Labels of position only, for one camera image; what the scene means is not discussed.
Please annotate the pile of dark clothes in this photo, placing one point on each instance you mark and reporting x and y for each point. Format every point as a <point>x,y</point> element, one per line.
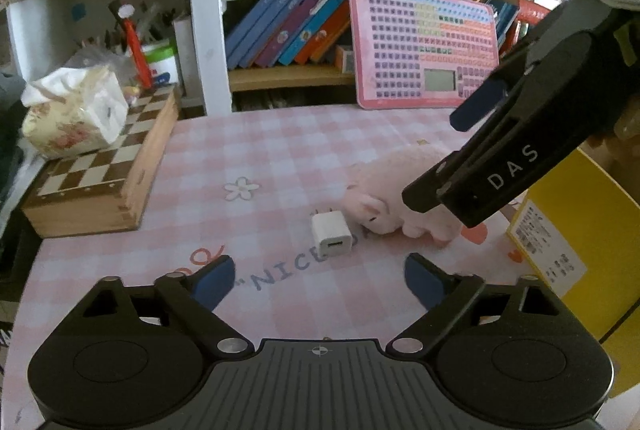
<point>10,135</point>

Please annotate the green and white jar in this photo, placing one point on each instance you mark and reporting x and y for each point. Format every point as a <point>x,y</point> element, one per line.
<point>162,62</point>

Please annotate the pink plush pig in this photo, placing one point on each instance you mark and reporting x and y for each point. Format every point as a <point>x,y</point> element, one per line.
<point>380,180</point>

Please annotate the pink checked printed tablecloth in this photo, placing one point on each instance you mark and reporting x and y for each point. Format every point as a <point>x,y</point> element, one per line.
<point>250,150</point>

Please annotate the red and white pen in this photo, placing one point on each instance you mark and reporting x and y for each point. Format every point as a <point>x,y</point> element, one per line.
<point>137,50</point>

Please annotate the wooden chessboard box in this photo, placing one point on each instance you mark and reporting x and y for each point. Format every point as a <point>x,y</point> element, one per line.
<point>100,180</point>

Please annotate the red books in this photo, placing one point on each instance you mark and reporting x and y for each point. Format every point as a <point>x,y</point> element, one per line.
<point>532,17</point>

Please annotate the yellow cardboard box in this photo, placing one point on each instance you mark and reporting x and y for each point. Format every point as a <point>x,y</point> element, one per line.
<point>590,220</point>

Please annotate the pink learning tablet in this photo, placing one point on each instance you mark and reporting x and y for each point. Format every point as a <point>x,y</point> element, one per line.
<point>400,45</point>

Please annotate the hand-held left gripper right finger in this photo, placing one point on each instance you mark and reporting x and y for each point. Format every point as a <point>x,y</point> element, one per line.
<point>422,282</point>

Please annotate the row of children's books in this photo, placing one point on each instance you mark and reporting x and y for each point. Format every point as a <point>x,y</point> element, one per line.
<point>290,20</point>

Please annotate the floral tissue pack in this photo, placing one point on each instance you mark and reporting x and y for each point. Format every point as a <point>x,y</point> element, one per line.
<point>70,115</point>

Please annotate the white shelf unit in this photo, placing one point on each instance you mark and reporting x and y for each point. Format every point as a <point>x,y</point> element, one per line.
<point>205,10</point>

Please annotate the small white charger cube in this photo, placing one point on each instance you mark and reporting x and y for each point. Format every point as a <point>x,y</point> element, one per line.
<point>332,235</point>

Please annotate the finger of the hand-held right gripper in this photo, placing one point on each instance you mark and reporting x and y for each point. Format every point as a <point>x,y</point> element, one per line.
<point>425,192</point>
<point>475,107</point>

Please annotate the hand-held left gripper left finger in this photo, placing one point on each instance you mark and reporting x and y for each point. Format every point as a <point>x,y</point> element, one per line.
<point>215,282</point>

